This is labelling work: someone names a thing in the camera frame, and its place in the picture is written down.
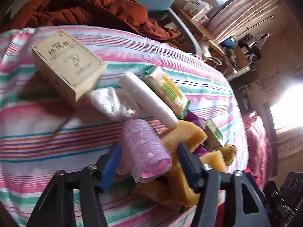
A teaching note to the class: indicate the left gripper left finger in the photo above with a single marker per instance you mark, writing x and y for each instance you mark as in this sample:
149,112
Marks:
55,205

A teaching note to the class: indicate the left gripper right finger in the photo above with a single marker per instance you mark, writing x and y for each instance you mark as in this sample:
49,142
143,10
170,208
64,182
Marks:
242,207

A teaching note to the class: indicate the yellow plush toy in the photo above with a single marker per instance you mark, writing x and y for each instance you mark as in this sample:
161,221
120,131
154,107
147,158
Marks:
228,152

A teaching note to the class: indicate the large yellow sponge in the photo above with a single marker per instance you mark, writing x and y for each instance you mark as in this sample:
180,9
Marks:
181,185

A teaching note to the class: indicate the green white tea box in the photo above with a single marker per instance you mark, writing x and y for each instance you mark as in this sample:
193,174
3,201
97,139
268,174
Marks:
215,137

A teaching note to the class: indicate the pink hair roller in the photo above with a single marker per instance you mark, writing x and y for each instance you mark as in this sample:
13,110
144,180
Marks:
144,156

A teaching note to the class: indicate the purple snack packet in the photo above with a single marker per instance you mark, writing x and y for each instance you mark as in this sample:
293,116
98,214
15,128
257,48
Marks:
198,121

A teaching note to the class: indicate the white plastic bag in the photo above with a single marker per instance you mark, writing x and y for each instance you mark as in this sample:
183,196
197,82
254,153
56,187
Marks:
116,104

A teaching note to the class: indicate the yellow green cracker packet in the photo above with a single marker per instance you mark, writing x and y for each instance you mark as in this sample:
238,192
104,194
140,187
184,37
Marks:
158,80

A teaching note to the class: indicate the beige cardboard box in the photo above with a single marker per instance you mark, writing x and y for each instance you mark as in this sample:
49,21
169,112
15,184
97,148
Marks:
70,67

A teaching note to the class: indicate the striped pink green bedsheet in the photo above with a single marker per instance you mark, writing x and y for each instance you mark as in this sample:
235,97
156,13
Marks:
41,133

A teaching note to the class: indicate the wooden desk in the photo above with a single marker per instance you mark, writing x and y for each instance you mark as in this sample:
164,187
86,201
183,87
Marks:
231,67

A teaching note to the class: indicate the blue mug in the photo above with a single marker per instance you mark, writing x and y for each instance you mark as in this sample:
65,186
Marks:
230,42

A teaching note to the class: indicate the rust red quilted jacket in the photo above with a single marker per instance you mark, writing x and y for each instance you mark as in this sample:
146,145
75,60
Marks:
125,15

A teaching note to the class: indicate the white boxes on desk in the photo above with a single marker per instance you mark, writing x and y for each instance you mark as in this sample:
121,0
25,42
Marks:
198,11

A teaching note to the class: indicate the beige curtain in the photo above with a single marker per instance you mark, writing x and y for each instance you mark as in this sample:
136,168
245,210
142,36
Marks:
236,15

